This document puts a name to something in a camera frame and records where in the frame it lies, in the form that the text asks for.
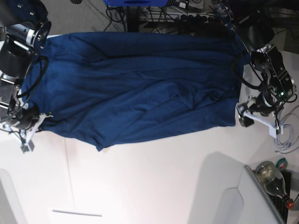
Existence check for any clear plastic bottle red cap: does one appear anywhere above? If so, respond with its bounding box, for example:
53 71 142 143
255 161 294 210

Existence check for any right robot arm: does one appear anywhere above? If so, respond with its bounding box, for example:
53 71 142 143
0 0 51 130

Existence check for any black tray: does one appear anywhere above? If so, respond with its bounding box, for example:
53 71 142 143
269 170 292 223

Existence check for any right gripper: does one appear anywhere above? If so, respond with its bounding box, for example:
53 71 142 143
4 106 40 130

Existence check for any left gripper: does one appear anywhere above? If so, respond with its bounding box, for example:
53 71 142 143
239 92 283 127

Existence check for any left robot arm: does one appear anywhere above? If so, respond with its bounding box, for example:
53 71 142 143
212 0 296 130

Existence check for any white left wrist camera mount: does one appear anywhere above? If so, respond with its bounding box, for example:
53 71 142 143
236 100 284 138

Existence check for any blue box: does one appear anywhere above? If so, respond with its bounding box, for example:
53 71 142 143
104 0 175 7

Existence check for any white coiled cable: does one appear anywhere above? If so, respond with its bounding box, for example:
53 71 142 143
273 111 299 154

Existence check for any blue t-shirt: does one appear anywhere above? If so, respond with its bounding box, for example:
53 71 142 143
21 32 247 150

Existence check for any green tape roll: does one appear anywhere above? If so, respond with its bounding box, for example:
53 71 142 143
276 158 288 171

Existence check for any black power strip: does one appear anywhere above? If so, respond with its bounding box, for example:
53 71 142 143
179 14 221 24

